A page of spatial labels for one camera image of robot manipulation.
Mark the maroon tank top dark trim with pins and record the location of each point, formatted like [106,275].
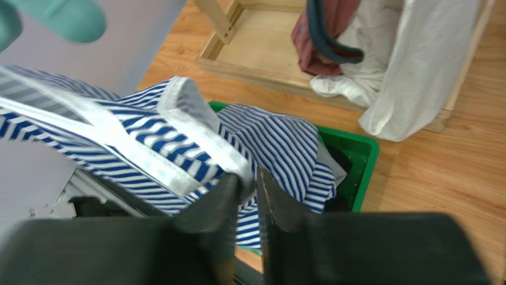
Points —
[315,37]

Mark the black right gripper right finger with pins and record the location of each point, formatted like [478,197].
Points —
[303,247]

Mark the navy tank top maroon trim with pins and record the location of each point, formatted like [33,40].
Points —
[339,203]

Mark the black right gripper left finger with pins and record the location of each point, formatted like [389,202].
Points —
[195,246]

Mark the green plastic tray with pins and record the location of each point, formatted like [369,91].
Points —
[286,147]

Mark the wooden clothes rack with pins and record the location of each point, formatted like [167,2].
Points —
[252,43]

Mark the blue white striped tank top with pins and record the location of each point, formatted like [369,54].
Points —
[162,144]

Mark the teal plastic hanger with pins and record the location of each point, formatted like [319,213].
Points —
[74,20]

